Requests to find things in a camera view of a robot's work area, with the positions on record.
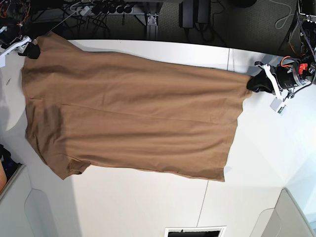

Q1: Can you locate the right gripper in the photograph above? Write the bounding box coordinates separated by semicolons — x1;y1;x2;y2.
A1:
0;25;40;59

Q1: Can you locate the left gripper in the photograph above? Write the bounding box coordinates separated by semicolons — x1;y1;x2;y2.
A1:
246;56;316;98

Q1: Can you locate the brown t-shirt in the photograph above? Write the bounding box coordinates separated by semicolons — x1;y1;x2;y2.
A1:
22;33;251;182

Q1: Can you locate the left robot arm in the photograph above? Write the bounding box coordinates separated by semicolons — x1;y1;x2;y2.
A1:
246;0;316;101

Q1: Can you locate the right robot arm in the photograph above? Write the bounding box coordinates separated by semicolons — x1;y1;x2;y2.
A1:
0;0;40;61

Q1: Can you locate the black power strip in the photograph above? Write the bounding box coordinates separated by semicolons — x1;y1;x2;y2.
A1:
70;4;134;17

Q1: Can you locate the black power adapter box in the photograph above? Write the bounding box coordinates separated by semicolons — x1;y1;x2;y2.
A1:
179;0;194;29

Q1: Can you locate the right grey chair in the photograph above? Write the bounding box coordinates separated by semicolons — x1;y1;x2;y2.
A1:
250;188;316;237

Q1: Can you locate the grey chair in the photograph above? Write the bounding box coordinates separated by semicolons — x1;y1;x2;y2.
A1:
250;188;316;237
0;165;59;237

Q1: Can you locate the white framed floor vent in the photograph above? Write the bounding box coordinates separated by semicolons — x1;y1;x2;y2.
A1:
164;226;227;237

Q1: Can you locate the left grey chair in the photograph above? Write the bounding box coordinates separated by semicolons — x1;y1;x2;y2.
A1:
0;165;59;237

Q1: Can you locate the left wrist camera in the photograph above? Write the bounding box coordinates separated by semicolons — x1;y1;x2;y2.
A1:
262;64;287;116

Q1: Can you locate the grey cable loop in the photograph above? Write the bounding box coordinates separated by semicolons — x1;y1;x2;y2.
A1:
274;0;301;30

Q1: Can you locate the aluminium table frame post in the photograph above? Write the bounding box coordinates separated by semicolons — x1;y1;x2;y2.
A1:
146;14;159;40

